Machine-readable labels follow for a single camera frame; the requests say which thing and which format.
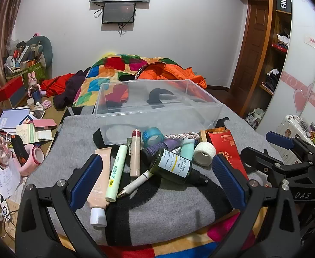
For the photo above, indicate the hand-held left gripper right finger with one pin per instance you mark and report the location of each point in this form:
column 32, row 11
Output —
column 228, row 181

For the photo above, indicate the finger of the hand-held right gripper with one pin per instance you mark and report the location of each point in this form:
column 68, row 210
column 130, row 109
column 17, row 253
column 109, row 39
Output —
column 262, row 161
column 279, row 139

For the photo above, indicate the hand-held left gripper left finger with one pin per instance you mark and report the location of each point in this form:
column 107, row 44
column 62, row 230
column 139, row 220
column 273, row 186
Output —
column 86, row 181

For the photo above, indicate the peach cream tube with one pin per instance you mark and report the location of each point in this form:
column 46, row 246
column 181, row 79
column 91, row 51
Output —
column 99, row 182

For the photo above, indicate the light green tube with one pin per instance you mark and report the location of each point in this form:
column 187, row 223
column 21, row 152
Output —
column 116, row 172

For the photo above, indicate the white gauze tape roll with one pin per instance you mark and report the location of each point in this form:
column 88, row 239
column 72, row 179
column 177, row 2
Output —
column 204, row 153

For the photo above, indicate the red carton box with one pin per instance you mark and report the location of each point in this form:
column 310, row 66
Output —
column 224, row 142

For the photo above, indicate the beige lip tube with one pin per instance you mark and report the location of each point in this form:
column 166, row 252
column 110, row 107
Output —
column 135, row 156

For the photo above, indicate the dark green glass bottle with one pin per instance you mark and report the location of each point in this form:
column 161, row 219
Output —
column 173, row 166

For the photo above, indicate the teal tape roll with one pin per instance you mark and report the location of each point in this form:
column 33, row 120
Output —
column 152, row 137

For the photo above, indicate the clear plastic storage box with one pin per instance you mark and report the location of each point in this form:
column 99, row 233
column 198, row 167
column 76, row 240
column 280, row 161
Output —
column 157, row 104

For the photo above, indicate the white suitcase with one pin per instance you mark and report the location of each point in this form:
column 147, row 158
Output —
column 294, row 131

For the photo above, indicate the white bag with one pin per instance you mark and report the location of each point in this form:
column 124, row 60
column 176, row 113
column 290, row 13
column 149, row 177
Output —
column 255, row 118

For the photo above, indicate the white pen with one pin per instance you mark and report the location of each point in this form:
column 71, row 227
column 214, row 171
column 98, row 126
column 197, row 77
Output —
column 136, row 184

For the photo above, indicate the small tan box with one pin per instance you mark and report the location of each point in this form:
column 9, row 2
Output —
column 203, row 136

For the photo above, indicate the small teal bottle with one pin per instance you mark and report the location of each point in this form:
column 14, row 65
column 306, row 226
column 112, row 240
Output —
column 187, row 150

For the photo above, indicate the pink flat case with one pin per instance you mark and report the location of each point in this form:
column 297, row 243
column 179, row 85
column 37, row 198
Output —
column 44, row 123

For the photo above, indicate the wooden wardrobe shelf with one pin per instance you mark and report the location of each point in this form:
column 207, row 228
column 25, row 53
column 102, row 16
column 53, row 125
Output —
column 273, row 67

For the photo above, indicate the green paper booklet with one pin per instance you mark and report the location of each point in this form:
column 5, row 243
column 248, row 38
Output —
column 30, row 134

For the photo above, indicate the grey black patterned blanket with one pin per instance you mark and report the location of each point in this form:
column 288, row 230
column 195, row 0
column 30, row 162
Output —
column 157, row 215

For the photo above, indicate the white wardrobe sliding door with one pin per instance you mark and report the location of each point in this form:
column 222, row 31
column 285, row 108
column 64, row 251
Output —
column 305, row 59

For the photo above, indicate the colourful striped bed cover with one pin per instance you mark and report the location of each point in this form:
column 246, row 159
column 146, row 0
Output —
column 173, row 250

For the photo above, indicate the dark purple garment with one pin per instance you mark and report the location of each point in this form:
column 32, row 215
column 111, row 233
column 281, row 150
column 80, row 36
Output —
column 68, row 91

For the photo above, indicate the wooden door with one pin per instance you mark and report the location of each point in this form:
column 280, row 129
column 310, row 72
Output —
column 250, row 48

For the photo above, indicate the blue white notebook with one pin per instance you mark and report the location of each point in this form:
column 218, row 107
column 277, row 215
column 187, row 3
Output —
column 12, row 119

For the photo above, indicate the red jacket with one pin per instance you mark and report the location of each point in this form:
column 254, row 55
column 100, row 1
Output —
column 56, row 84

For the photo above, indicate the colourful patchwork quilt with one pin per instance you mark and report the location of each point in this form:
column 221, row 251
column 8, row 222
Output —
column 103, row 78

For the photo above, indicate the pink rabbit toy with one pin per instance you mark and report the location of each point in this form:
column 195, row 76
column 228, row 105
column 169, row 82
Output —
column 34, row 86

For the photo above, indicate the black garment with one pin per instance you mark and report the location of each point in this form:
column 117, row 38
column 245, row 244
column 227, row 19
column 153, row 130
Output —
column 158, row 95

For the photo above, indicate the red flat box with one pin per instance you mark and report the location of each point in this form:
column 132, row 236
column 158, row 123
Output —
column 8, row 88

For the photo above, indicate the green cluttered box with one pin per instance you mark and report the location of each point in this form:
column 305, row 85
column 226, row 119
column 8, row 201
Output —
column 38, row 68

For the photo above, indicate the orange down jacket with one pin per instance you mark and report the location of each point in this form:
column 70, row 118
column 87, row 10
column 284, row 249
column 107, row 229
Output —
column 171, row 72

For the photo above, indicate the grey green neck pillow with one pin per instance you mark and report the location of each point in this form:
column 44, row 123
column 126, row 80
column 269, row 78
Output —
column 48, row 51

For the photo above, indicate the black printed box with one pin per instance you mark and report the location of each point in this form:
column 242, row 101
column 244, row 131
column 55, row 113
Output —
column 283, row 2

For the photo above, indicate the small wall screen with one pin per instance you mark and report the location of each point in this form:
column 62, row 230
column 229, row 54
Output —
column 118, row 12

